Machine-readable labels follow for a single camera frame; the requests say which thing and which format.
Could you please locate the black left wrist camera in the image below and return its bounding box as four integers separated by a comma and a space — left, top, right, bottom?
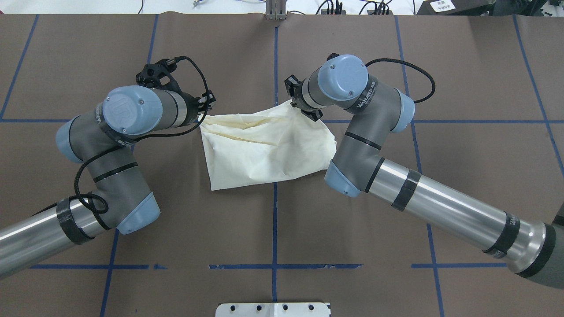
136, 58, 182, 94

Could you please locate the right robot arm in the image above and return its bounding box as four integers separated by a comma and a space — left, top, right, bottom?
284, 53, 564, 289

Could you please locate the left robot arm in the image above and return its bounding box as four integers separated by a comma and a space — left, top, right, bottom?
0, 85, 214, 278

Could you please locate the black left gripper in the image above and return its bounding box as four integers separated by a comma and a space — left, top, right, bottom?
183, 90, 217, 121

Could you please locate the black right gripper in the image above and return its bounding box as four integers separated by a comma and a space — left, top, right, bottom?
285, 75, 323, 122

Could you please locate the cream long-sleeve Twinkle shirt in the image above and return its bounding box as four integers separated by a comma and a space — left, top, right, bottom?
200, 101, 337, 191

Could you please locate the aluminium frame post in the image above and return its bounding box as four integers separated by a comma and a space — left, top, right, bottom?
264, 0, 287, 21

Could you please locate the white camera post base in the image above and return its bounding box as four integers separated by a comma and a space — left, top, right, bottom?
215, 302, 332, 317

